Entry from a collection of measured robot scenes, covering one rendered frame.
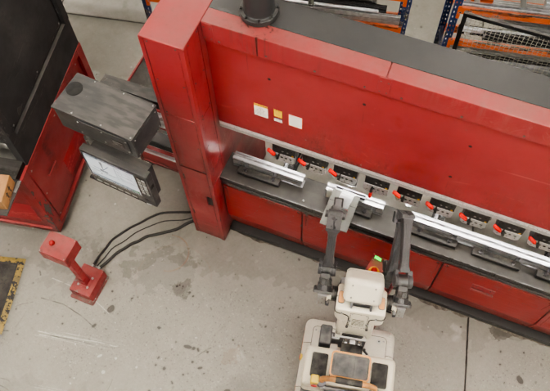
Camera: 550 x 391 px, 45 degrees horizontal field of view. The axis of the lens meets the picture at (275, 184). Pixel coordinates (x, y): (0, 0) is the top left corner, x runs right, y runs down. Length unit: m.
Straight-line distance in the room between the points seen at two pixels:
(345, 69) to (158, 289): 2.61
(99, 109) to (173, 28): 0.60
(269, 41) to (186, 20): 0.43
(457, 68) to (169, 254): 2.87
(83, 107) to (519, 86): 2.16
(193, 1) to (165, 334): 2.57
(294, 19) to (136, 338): 2.74
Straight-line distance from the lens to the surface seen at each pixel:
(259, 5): 3.24
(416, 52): 3.26
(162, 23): 3.39
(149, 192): 3.87
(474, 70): 3.26
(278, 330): 4.97
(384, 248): 4.50
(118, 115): 3.54
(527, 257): 4.36
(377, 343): 4.69
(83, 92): 3.68
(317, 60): 3.22
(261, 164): 4.41
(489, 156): 3.47
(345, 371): 3.98
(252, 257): 5.16
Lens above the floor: 4.78
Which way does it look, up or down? 62 degrees down
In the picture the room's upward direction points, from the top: 2 degrees counter-clockwise
